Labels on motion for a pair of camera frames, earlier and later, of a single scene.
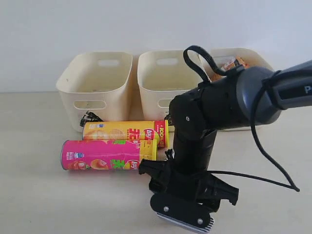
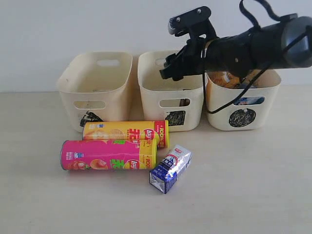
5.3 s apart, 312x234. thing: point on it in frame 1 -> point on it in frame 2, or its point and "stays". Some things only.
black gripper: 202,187 -> 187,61
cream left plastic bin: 98,83 stays
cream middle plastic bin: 162,75 stays
